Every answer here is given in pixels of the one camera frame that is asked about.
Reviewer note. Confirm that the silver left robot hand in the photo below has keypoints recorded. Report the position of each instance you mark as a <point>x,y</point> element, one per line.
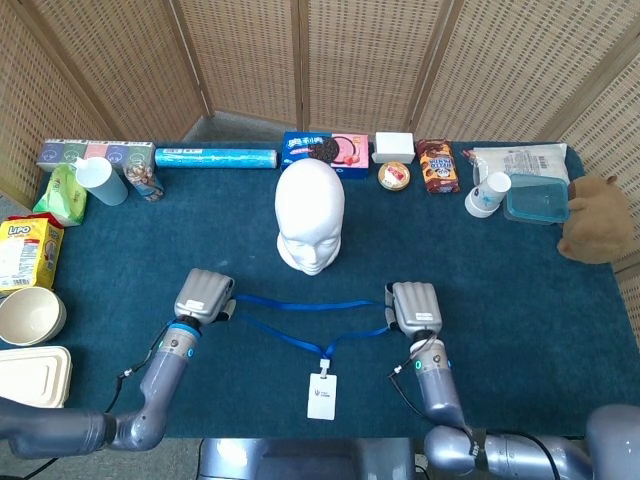
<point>202,295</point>

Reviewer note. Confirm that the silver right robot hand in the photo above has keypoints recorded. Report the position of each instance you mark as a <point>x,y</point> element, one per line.
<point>417,307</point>

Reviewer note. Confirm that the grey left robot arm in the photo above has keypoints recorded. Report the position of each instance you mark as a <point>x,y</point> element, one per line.
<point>160,380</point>

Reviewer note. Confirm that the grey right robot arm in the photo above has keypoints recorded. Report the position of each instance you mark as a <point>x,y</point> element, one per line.
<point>440,395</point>

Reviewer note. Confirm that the teal tablecloth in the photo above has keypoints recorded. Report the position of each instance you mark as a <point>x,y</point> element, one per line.
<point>500,310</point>

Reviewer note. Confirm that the paper cup stack blue flower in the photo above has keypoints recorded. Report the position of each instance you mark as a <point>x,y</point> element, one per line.
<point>487,197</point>

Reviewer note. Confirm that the round gold tin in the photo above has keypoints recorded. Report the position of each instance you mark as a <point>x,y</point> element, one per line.
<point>394,176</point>

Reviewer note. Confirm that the white foam mannequin head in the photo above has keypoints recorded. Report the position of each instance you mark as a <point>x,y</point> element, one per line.
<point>310,210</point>

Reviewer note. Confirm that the blue cling film roll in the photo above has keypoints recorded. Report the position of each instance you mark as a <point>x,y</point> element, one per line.
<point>215,157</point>

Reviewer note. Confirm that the brown cookie package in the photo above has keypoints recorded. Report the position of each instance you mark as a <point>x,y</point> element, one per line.
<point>439,167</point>

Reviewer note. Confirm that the pale green plastic cup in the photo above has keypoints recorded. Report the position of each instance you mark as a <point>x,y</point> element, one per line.
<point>102,182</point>

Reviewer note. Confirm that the clear container with blue lid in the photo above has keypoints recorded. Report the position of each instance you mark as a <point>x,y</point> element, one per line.
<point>537,200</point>

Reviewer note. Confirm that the white paper box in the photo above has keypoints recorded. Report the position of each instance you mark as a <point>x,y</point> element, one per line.
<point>395,145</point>

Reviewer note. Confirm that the green wet wipes pack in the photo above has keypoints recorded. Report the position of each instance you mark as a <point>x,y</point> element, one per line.
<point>60,197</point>

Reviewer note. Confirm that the beige bowl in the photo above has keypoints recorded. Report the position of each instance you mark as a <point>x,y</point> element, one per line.
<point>30,317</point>

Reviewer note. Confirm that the yellow snack bag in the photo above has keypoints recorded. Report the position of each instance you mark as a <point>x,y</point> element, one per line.
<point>25,255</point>

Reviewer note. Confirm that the white plastic bag package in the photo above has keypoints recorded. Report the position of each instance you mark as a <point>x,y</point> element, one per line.
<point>525,157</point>

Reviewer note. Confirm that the blue pink cookie box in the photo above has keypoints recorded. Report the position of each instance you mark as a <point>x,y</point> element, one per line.
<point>325,147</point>

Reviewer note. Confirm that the beige lidded lunch box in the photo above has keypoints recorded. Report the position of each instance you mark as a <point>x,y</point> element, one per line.
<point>30,377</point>

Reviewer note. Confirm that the grey robot torso base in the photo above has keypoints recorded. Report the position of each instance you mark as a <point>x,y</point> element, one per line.
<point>300,460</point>

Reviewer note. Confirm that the brown plush toy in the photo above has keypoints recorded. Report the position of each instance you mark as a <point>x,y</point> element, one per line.
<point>595,220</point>

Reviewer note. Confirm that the long multicolour tea box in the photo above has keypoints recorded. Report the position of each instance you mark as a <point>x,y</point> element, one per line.
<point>65,150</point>

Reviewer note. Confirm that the wicker folding screen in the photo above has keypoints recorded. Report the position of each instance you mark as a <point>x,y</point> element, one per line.
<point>350,60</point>

